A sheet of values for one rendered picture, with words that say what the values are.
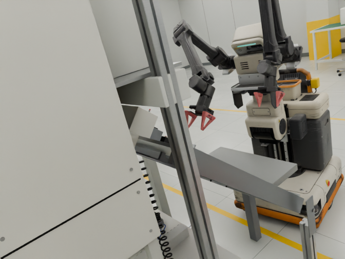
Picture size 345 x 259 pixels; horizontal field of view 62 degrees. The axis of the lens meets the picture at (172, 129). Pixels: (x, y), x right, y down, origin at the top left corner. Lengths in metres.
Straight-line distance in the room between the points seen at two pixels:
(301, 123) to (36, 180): 1.73
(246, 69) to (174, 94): 1.30
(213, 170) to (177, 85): 0.29
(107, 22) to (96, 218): 0.45
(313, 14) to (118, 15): 7.21
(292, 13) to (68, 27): 8.22
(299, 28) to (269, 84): 7.09
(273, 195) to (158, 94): 0.62
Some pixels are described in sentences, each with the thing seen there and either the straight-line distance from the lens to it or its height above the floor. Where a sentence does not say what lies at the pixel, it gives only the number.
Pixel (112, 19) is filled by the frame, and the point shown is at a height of 1.52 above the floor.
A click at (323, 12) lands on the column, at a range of 7.73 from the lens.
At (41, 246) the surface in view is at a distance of 0.64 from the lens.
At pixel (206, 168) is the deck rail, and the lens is 0.81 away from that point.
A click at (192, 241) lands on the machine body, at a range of 1.32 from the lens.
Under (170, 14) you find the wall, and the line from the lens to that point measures 11.16.
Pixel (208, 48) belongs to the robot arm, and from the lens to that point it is 1.82.
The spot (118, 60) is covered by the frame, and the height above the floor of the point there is 1.43.
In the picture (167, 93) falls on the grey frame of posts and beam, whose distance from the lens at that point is 0.64.
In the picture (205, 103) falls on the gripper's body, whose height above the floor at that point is 1.14.
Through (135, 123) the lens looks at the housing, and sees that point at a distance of 0.87.
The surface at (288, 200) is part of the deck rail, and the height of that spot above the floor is 0.78.
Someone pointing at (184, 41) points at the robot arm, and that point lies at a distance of 1.54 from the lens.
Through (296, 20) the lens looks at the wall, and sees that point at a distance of 8.63.
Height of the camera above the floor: 1.46
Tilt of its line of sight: 18 degrees down
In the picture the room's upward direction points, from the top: 14 degrees counter-clockwise
